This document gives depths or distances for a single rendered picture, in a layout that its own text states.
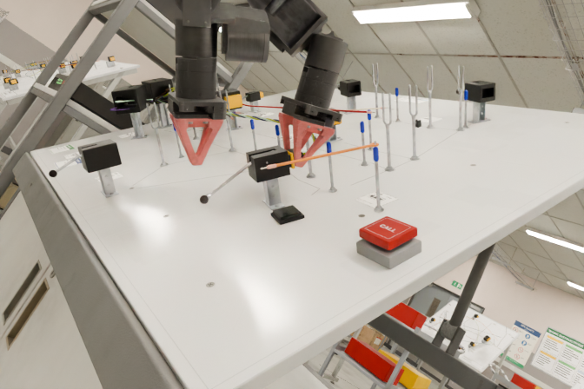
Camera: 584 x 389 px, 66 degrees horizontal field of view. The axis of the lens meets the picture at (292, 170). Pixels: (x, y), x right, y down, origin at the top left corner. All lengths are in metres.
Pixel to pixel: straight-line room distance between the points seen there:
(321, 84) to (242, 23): 0.15
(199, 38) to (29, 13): 7.63
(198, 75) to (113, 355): 0.36
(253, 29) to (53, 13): 7.69
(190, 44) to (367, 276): 0.37
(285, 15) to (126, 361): 0.50
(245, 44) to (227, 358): 0.39
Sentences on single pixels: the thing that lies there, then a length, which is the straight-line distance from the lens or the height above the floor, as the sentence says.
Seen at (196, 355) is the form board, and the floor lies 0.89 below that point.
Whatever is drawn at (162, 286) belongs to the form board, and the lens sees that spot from 0.58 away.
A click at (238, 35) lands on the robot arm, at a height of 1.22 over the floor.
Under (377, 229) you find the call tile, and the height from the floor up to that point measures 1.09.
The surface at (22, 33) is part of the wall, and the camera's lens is 8.20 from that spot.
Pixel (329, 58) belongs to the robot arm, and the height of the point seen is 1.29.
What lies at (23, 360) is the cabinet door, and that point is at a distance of 0.87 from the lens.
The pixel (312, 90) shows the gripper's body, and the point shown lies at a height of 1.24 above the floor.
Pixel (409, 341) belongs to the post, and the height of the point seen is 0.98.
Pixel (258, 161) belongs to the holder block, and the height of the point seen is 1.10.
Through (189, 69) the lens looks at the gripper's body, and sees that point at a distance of 0.64.
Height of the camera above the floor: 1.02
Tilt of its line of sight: 8 degrees up
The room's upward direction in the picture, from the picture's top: 31 degrees clockwise
